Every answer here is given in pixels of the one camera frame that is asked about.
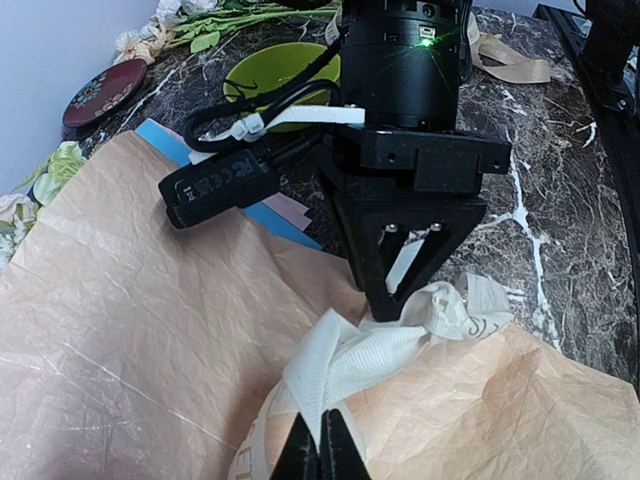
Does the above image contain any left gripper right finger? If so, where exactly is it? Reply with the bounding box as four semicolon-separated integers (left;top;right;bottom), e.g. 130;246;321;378
318;409;370;480

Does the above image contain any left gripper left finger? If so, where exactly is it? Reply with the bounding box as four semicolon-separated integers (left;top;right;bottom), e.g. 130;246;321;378
270;414;320;480

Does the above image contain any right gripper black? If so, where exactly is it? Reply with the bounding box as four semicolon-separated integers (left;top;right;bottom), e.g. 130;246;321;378
314;125;512;321

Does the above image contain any beige pink wrapping paper sheet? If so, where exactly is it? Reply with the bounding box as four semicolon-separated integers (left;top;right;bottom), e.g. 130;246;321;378
1;132;639;479

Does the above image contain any brown twine ribbon bundle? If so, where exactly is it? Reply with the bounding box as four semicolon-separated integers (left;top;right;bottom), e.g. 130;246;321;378
467;13;566;84

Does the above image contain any pile of fake flowers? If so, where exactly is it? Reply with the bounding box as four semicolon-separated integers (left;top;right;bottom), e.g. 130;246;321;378
113;1;341;65

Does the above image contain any green leafy fake flower bunch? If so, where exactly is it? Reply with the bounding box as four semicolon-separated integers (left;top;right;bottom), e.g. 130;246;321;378
1;141;87;271

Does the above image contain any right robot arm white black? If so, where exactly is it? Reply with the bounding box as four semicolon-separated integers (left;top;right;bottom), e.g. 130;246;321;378
315;1;511;322

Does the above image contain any lime green bowl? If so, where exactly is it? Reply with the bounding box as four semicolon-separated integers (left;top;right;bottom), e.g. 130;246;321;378
223;42;341;134

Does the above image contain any blue wrapping paper sheet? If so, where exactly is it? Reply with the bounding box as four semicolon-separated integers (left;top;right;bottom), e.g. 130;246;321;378
136;119;322;250

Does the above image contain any red round embroidered cushion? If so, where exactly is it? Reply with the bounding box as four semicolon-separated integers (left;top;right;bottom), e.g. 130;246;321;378
62;59;147;129

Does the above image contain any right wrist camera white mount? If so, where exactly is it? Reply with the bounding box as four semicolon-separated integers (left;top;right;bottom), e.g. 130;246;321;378
157;104;369;231

